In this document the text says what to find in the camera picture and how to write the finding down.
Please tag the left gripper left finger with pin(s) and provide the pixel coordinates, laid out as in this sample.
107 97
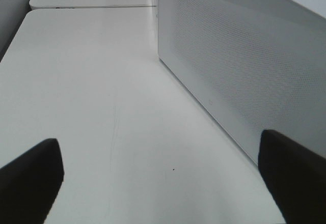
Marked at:
30 183

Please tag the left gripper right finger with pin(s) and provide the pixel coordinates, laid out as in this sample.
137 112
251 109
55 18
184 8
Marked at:
294 176

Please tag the white microwave door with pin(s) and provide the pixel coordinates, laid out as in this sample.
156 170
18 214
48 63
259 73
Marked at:
253 64

